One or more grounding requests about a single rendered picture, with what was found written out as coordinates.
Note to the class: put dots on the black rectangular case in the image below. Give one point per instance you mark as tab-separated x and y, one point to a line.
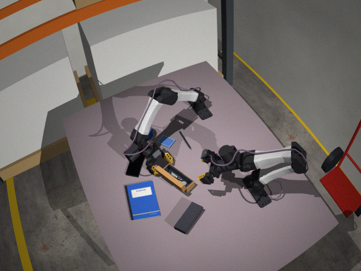
188	217

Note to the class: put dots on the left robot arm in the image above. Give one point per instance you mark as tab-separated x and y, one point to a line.
290	161

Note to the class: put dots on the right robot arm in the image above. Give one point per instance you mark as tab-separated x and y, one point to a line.
164	96

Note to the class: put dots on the blue notebook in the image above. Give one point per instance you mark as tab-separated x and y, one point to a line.
142	201

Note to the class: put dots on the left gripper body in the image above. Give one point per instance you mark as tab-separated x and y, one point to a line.
214	172

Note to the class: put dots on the blue ceramic mug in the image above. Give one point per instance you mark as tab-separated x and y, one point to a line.
150	135

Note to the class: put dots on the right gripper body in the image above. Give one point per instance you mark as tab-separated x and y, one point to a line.
151	161

